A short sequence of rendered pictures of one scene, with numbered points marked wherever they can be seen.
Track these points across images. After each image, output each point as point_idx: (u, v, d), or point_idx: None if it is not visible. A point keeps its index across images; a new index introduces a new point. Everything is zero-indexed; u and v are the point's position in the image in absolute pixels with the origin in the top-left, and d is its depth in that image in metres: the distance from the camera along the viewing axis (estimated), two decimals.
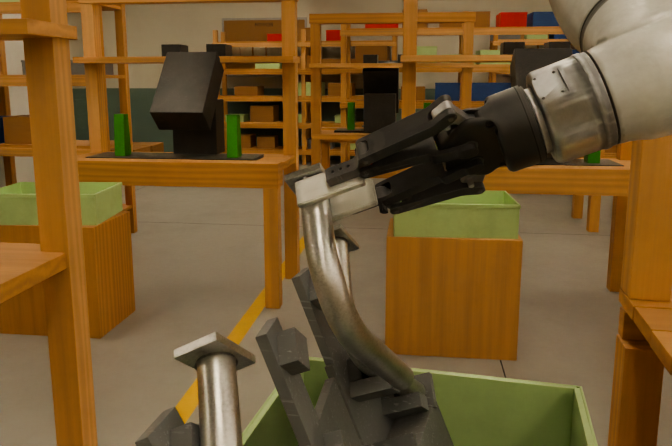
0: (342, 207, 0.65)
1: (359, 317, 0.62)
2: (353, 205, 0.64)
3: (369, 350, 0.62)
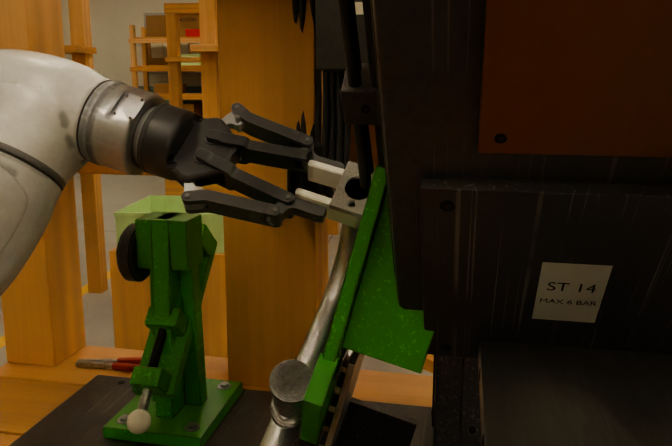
0: (330, 209, 0.64)
1: (327, 290, 0.70)
2: (319, 207, 0.64)
3: None
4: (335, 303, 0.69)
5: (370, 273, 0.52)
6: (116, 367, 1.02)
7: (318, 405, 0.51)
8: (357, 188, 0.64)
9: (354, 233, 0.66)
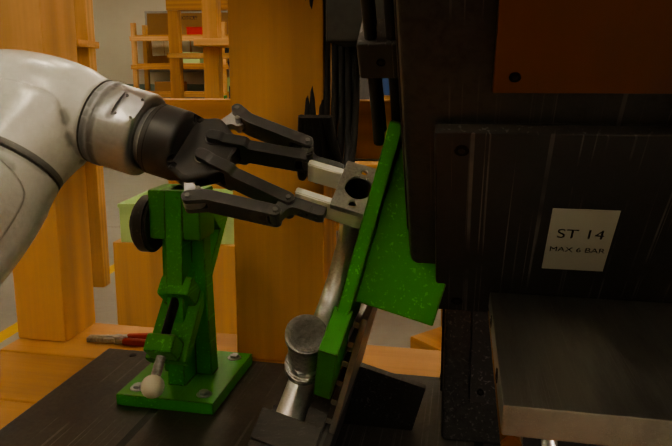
0: (330, 209, 0.64)
1: (325, 291, 0.70)
2: (319, 207, 0.64)
3: None
4: (333, 304, 0.69)
5: (383, 227, 0.54)
6: (126, 342, 1.03)
7: (333, 354, 0.52)
8: (356, 188, 0.64)
9: (353, 233, 0.66)
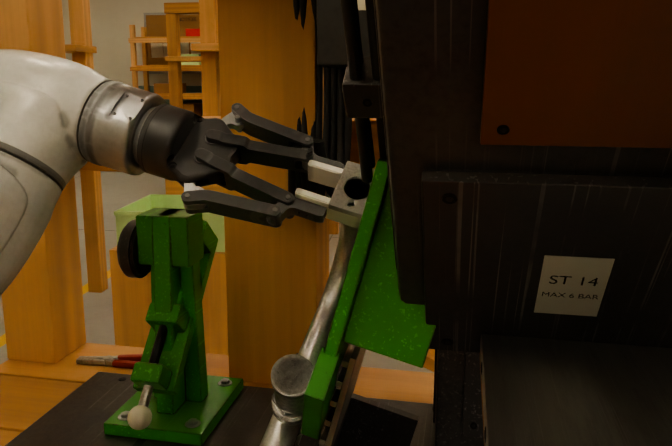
0: (330, 209, 0.64)
1: (326, 290, 0.70)
2: (319, 207, 0.64)
3: None
4: (334, 303, 0.69)
5: (371, 267, 0.52)
6: (117, 364, 1.02)
7: (319, 399, 0.51)
8: (356, 188, 0.64)
9: (353, 233, 0.66)
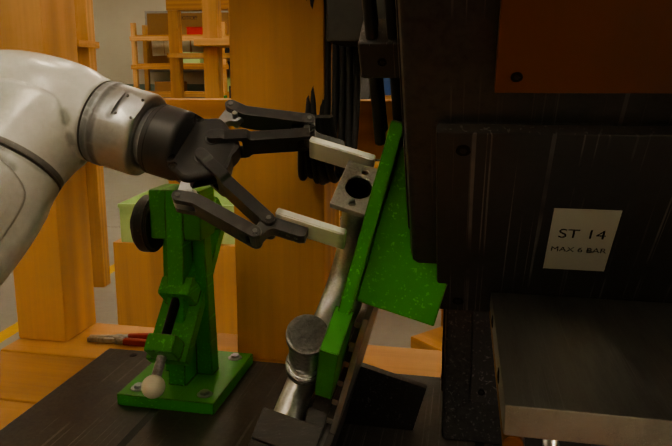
0: (312, 229, 0.62)
1: (326, 291, 0.70)
2: (301, 227, 0.63)
3: None
4: (334, 303, 0.69)
5: (384, 227, 0.54)
6: (127, 342, 1.03)
7: (334, 354, 0.52)
8: (357, 188, 0.64)
9: (353, 233, 0.66)
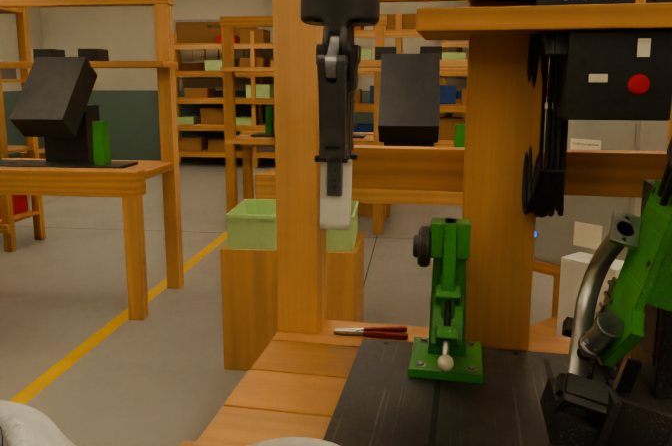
0: (343, 194, 0.64)
1: (581, 296, 1.02)
2: (346, 183, 0.64)
3: (576, 316, 1.03)
4: (590, 305, 1.01)
5: (666, 257, 0.86)
6: (367, 334, 1.35)
7: (641, 336, 0.84)
8: (618, 227, 0.96)
9: (610, 257, 0.98)
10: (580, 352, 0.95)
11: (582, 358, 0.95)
